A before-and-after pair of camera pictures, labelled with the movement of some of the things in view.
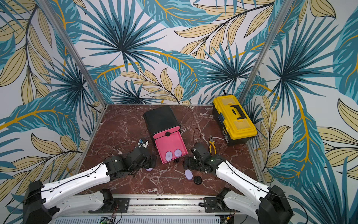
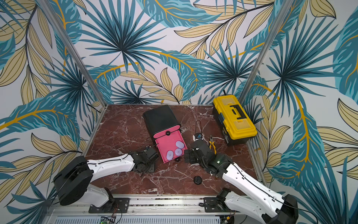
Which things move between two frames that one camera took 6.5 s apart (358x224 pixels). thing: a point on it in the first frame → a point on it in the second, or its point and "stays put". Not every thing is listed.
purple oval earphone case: x=188 y=174 → x=180 y=144
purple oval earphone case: x=168 y=156 stays put
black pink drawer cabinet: x=161 y=122 stays put
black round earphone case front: x=197 y=179 stays put
